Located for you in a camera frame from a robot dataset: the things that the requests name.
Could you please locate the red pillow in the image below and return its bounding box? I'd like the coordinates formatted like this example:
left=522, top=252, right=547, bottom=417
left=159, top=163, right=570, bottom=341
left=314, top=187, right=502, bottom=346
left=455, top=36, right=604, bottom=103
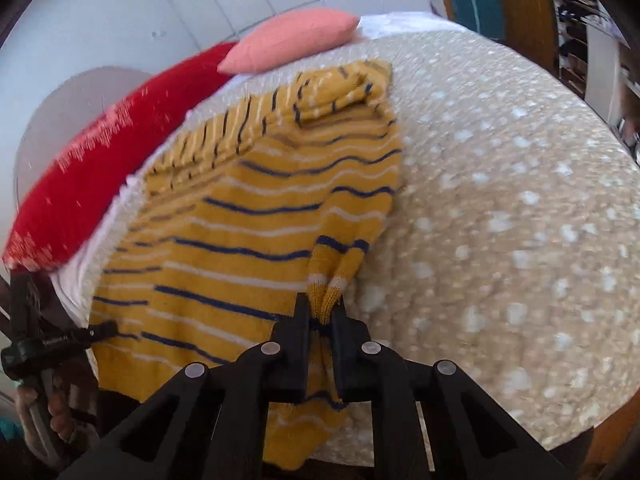
left=2, top=41, right=238, bottom=273

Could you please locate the beige spotted fleece blanket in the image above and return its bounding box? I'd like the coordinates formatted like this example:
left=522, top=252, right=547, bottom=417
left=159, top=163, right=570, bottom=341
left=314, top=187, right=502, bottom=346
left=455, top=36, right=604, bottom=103
left=127, top=29, right=640, bottom=466

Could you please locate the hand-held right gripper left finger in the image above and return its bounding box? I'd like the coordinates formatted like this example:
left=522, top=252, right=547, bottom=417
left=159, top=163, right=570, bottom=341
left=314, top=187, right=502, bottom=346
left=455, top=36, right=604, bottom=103
left=57, top=292, right=312, bottom=480

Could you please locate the cluttered shelf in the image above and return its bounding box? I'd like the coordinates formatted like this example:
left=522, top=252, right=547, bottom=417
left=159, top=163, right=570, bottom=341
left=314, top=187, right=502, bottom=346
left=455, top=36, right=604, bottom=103
left=545, top=0, right=640, bottom=161

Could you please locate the person's left hand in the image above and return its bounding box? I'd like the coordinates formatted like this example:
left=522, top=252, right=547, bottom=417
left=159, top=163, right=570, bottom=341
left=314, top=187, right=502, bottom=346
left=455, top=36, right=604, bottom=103
left=14, top=365, right=98, bottom=461

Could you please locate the yellow striped knit sweater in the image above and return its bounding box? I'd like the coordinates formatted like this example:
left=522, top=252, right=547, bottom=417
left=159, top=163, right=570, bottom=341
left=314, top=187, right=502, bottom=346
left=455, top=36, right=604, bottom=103
left=89, top=59, right=405, bottom=472

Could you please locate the pink pillow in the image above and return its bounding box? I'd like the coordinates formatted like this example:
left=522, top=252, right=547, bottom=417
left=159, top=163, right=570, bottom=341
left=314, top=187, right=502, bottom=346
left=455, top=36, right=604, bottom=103
left=217, top=8, right=361, bottom=76

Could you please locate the wooden door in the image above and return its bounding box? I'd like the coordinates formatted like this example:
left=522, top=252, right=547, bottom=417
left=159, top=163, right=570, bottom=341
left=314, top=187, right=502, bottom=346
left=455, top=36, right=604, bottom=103
left=492, top=0, right=558, bottom=76

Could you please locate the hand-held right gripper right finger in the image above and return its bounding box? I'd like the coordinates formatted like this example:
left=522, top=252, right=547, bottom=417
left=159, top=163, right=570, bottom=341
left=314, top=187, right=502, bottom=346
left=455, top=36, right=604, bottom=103
left=332, top=298, right=583, bottom=480

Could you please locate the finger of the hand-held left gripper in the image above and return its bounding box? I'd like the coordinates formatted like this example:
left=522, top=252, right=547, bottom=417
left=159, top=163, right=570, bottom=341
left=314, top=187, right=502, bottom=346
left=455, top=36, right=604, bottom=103
left=87, top=322, right=119, bottom=342

